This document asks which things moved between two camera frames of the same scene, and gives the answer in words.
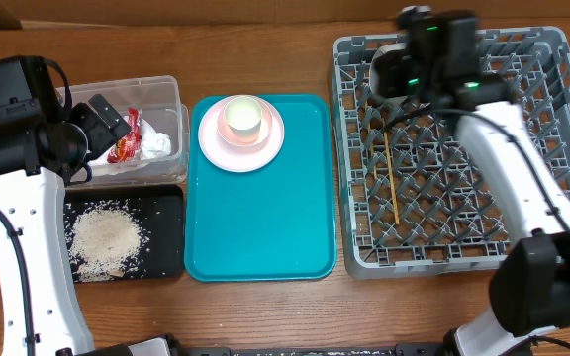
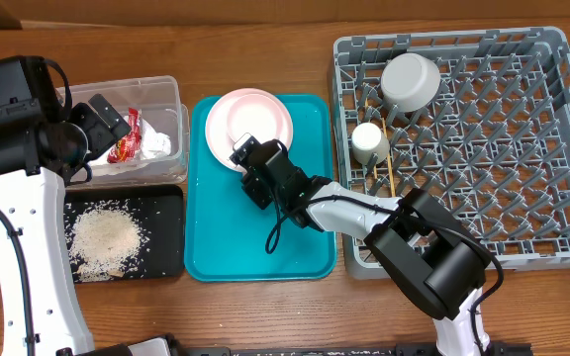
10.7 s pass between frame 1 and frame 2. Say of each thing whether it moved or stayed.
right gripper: moved
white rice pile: stayed
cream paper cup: moved
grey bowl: moved
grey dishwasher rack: stayed
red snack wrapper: stayed
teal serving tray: stayed
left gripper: stayed
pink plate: moved
